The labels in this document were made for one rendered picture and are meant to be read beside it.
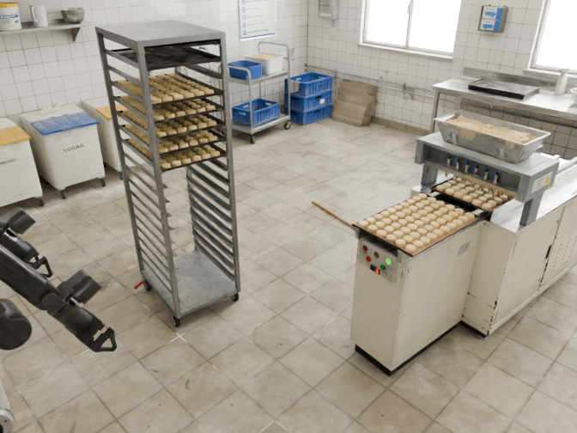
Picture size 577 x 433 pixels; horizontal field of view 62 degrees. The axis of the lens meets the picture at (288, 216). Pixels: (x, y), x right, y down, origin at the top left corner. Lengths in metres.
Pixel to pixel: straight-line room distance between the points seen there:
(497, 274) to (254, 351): 1.53
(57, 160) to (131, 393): 2.80
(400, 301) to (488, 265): 0.70
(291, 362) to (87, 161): 3.15
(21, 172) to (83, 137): 0.65
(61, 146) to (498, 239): 3.93
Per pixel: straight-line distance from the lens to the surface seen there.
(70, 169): 5.23
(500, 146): 2.86
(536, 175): 2.83
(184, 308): 3.26
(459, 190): 3.14
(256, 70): 6.19
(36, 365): 3.40
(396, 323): 2.71
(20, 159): 5.04
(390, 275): 2.53
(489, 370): 3.24
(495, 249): 3.02
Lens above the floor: 2.19
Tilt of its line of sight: 29 degrees down
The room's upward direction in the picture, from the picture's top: straight up
